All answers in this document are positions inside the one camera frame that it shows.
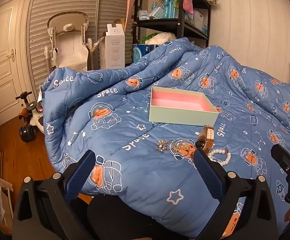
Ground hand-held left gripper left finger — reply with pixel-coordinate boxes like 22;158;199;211
12;150;97;240

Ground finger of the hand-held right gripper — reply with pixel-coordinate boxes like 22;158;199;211
271;144;290;173

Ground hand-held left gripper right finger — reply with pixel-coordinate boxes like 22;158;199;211
190;148;278;240

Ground white pearl bracelet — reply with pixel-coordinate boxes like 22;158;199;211
207;148;232;166

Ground gold clip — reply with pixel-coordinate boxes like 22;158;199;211
176;142;196;157

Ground rose gold wrist watch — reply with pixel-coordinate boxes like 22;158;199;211
196;125;215;153

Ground green box with pink lining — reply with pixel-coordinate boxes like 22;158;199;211
149;86;219;127

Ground blue printed blanket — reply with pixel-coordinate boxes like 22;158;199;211
40;37;290;238

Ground black and white ride-on toy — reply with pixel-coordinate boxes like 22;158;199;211
16;92;45;143

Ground white panelled door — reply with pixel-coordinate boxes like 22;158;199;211
0;0;32;128

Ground white high chair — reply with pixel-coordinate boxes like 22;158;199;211
43;12;95;72

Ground tall white cardboard box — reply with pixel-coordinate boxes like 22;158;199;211
99;24;126;70

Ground blue tissue package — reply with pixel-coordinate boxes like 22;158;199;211
132;44;161;63

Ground white plastic bag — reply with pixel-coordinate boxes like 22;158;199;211
145;32;177;45

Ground white storage basket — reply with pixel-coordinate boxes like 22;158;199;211
185;10;208;34

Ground black metal shelf rack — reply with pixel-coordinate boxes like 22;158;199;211
132;0;212;51

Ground pink mesh bag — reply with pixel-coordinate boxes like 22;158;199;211
182;0;194;16

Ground blue plastic bottles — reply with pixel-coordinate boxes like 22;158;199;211
163;0;180;19

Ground louvered closet door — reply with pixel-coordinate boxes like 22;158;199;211
29;0;136;71

